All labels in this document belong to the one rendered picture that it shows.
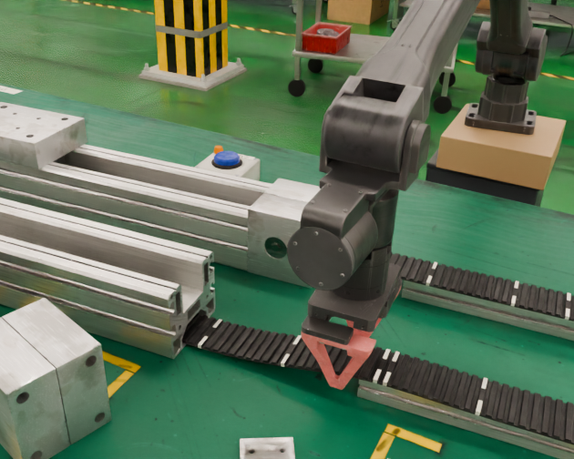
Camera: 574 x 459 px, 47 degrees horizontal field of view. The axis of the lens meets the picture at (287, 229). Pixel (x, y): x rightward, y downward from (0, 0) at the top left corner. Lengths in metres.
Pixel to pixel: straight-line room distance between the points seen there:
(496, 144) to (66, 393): 0.82
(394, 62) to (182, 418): 0.39
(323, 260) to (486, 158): 0.70
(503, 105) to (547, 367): 0.57
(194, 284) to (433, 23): 0.38
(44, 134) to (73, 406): 0.47
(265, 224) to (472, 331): 0.28
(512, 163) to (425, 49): 0.59
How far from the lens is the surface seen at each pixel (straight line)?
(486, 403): 0.68
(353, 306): 0.61
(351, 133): 0.55
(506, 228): 1.05
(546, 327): 0.84
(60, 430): 0.66
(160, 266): 0.78
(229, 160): 1.01
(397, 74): 0.59
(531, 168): 1.18
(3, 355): 0.64
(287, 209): 0.83
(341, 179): 0.55
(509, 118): 1.24
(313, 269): 0.53
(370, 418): 0.69
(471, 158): 1.19
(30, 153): 0.99
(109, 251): 0.81
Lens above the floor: 1.27
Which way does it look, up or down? 30 degrees down
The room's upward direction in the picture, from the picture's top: 2 degrees clockwise
